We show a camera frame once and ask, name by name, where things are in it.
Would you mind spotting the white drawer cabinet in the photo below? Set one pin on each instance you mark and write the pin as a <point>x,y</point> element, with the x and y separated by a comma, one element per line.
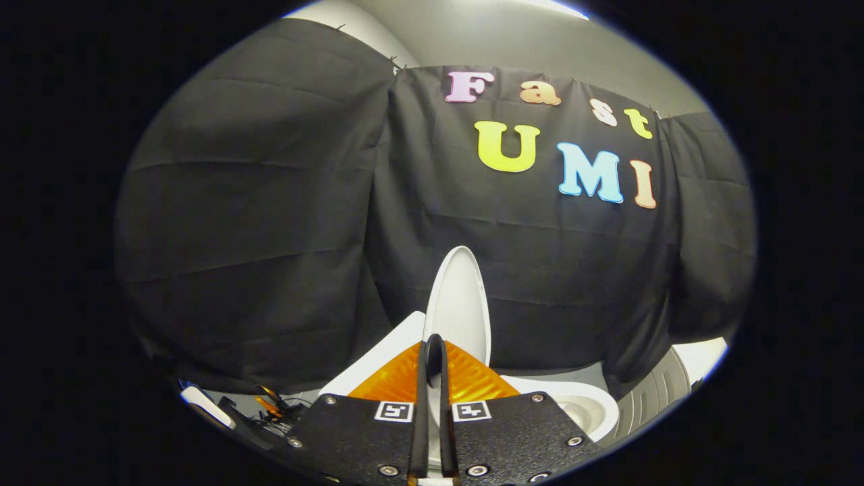
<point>655,398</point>

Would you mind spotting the white toilet lid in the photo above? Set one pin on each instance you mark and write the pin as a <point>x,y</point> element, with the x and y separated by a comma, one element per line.
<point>459,297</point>

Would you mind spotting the white toilet tank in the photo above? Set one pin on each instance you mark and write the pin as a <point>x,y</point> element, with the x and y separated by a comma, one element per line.
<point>385,358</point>

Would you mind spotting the black backdrop cloth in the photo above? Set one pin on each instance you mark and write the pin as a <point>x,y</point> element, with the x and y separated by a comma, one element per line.
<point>270,236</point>

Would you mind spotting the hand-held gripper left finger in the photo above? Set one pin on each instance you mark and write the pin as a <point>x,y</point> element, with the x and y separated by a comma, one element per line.
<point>358,439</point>

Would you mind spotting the orange black tool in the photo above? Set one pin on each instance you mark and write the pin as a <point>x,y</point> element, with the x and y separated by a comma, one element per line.
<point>270,405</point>

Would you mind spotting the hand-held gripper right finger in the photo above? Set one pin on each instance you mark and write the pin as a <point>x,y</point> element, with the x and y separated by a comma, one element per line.
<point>513,439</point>

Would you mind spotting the white blue device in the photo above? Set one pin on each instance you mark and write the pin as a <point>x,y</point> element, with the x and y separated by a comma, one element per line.
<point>206,407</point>

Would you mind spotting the white toilet bowl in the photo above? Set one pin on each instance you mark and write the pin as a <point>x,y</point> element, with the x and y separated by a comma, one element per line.
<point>587,405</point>

